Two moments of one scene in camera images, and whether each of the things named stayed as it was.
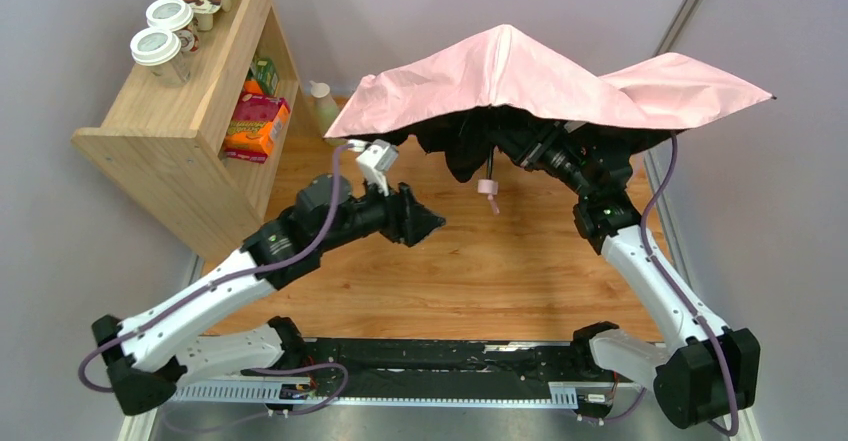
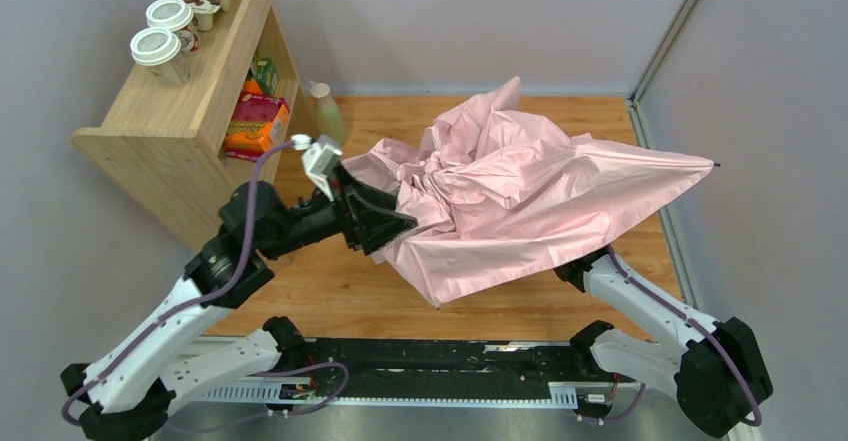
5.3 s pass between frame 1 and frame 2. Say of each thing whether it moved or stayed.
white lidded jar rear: stayed
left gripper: moved
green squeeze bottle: stayed
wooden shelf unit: stayed
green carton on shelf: stayed
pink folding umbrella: moved
